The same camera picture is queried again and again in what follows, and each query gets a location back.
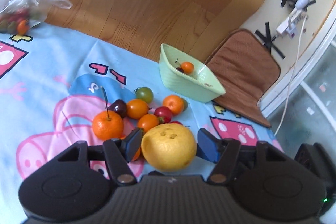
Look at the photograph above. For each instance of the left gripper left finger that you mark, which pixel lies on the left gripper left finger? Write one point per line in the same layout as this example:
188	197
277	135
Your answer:
117	153

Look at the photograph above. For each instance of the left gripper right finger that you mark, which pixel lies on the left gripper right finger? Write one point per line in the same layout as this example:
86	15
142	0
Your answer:
230	157

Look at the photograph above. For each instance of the orange mandarin with stem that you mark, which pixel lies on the orange mandarin with stem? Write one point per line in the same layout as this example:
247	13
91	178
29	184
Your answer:
107	124

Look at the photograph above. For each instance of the orange cherry tomato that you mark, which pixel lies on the orange cherry tomato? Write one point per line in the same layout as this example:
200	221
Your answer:
137	108

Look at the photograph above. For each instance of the large yellow citrus fruit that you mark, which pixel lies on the large yellow citrus fruit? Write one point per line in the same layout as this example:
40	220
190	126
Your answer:
169	147

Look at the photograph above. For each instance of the red cherry tomato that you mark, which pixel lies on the red cherry tomato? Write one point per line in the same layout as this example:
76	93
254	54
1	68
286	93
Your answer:
163	114

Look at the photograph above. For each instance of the green cherry tomato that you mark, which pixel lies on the green cherry tomato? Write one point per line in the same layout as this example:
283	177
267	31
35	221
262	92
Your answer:
145	94

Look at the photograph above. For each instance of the small orange mandarin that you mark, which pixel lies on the small orange mandarin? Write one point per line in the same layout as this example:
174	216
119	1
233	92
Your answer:
174	103

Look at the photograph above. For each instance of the light green plastic basket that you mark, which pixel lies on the light green plastic basket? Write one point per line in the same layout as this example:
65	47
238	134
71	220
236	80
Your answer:
200	85

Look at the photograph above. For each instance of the brown seat cushion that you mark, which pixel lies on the brown seat cushion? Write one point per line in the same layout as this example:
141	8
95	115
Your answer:
247	71

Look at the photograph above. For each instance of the small orange in basket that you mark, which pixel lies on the small orange in basket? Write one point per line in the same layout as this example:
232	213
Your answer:
187	67

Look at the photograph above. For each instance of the cartoon pig blue blanket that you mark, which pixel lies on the cartoon pig blue blanket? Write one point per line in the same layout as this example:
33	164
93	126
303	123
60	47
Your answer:
53	83

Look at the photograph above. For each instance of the black tape cross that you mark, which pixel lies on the black tape cross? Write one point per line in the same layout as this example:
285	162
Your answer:
267	40

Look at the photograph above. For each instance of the white power strip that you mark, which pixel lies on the white power strip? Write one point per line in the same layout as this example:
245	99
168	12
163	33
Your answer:
289	26

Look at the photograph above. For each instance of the orange fruit in bag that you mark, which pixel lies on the orange fruit in bag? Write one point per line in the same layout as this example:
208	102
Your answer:
23	27

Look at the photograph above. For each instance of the clear plastic fruit bag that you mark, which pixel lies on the clear plastic fruit bag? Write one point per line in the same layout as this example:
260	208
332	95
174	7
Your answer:
35	11

